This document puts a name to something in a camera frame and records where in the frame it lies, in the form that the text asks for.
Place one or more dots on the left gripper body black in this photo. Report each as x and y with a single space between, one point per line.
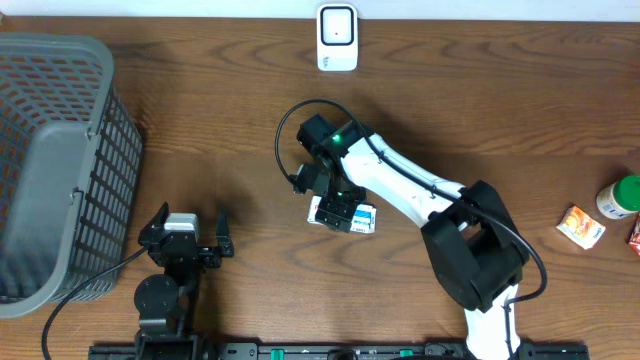
207 260

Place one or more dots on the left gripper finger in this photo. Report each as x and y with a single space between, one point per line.
223 236
156 224

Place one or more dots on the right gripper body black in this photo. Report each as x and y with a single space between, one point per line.
339 203

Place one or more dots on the small orange box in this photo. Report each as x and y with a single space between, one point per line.
580 228

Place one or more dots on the green lidded jar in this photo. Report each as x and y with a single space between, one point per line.
620 199

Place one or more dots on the orange Top candy bar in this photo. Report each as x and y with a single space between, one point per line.
634 239

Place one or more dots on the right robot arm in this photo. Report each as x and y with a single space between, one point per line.
475 250

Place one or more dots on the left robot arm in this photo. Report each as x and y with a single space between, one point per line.
166 302

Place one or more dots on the grey plastic basket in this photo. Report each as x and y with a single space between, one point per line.
70 162

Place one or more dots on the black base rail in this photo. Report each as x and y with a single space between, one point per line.
252 351

